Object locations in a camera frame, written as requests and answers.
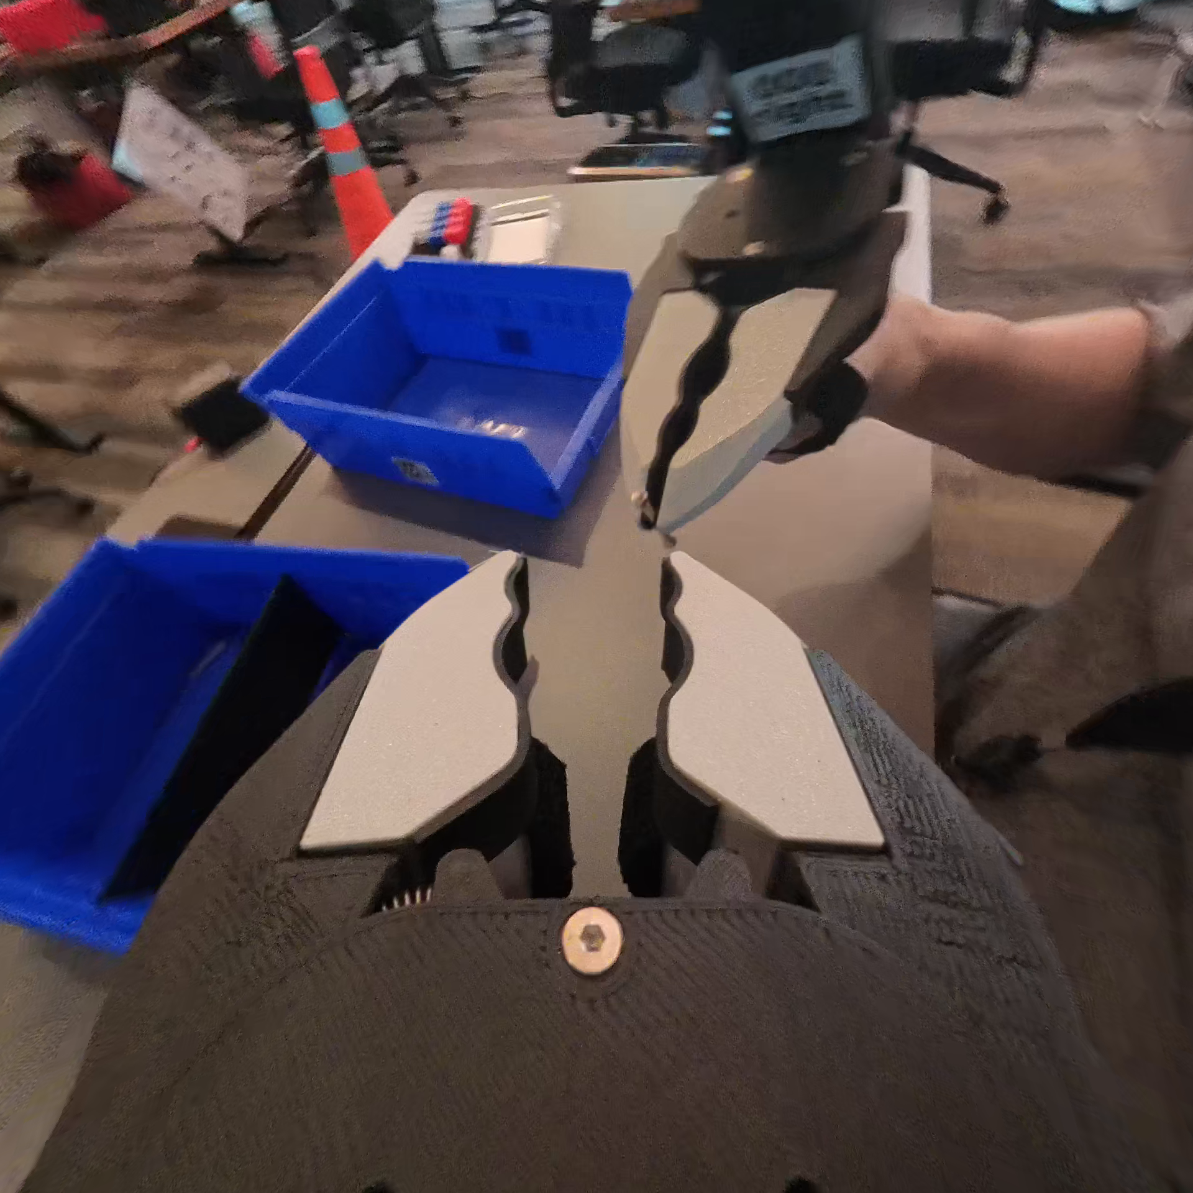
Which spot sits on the white flat box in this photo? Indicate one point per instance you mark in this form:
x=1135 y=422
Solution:
x=521 y=237

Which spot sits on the red object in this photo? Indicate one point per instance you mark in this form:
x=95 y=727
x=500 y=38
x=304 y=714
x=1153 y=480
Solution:
x=88 y=196

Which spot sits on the black bin divider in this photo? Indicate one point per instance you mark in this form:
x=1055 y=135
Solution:
x=233 y=727

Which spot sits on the dark tablet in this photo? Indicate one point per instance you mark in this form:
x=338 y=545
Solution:
x=643 y=160

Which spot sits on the black office chair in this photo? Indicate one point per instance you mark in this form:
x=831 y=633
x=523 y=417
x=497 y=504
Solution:
x=960 y=65
x=615 y=65

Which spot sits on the white printed paper sign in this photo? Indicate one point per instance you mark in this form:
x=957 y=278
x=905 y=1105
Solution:
x=186 y=157

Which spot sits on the person's grey shirt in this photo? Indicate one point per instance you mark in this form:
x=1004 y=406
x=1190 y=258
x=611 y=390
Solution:
x=1118 y=885

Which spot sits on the blue plastic bin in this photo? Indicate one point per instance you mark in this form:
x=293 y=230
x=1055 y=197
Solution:
x=484 y=466

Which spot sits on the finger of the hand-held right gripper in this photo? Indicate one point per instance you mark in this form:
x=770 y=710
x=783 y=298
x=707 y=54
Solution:
x=746 y=390
x=658 y=372

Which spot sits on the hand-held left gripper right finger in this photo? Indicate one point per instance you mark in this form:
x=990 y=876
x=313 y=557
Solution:
x=764 y=735

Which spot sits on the black charger box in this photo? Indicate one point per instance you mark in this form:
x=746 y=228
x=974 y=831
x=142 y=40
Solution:
x=223 y=410

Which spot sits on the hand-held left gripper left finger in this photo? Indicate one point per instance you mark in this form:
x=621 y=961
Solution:
x=429 y=727

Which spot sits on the orange traffic cone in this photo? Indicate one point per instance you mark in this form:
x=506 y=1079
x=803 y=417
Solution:
x=350 y=176

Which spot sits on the blue bin with black divider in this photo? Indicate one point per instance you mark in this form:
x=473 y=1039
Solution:
x=56 y=745

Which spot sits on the person's right forearm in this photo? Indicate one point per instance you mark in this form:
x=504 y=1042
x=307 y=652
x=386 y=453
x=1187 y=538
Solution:
x=1007 y=382

